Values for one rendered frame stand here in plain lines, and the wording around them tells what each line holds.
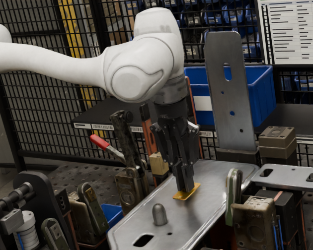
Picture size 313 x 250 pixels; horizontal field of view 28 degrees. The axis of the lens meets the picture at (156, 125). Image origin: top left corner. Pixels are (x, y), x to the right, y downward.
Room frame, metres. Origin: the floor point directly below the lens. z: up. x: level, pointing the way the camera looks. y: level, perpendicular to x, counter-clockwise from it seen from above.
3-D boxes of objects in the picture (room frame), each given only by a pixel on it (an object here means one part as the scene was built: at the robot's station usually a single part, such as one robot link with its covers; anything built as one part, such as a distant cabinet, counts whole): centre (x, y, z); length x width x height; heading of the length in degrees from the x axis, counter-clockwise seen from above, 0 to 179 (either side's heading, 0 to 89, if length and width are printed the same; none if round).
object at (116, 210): (1.76, 0.22, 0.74); 0.11 x 0.10 x 0.09; 144
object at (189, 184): (1.36, -0.05, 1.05); 0.03 x 0.01 x 0.07; 144
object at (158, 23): (1.36, -0.04, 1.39); 0.13 x 0.11 x 0.16; 161
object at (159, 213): (1.27, 0.03, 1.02); 0.03 x 0.03 x 0.07
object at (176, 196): (1.37, -0.04, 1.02); 0.08 x 0.04 x 0.01; 144
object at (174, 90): (1.37, -0.04, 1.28); 0.09 x 0.09 x 0.06
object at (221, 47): (1.57, -0.21, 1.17); 0.12 x 0.01 x 0.34; 54
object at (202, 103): (1.79, -0.20, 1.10); 0.30 x 0.17 x 0.13; 56
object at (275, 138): (1.51, -0.31, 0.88); 0.08 x 0.08 x 0.36; 54
